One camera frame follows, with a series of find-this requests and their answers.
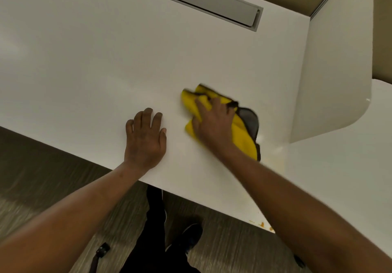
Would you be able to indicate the person's right hand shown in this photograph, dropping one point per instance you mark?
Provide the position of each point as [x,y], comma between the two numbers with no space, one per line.
[216,129]

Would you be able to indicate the person's left hand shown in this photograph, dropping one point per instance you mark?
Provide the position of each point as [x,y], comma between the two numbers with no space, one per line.
[144,145]

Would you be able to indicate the person's right thumb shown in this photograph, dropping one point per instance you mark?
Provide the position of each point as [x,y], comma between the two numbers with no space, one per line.
[196,127]

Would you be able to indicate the person's left little finger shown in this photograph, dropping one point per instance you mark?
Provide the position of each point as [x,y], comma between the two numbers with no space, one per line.
[129,126]

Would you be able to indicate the person's left thumb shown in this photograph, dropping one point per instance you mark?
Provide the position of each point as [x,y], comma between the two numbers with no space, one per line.
[163,138]

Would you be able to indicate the person's left middle finger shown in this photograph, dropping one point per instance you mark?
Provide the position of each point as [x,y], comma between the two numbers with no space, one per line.
[147,118]

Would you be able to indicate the yellow and grey cleaning cloth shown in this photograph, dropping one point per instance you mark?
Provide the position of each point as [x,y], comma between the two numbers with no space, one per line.
[243,135]

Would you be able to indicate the person's left forearm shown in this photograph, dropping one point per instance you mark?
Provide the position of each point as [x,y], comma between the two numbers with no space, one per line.
[70,217]

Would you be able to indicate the person's right forearm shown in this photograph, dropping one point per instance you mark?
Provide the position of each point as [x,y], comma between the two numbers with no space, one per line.
[306,217]

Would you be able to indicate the black trousers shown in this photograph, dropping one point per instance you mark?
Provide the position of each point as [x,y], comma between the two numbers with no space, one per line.
[151,236]

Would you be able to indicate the black shoe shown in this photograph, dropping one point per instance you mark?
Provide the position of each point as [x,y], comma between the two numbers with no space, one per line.
[190,237]

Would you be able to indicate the black chair base leg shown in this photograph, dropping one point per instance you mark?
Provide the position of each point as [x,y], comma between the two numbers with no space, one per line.
[101,251]

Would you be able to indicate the white desk divider panel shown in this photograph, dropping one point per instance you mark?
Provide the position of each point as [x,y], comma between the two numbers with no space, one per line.
[337,67]

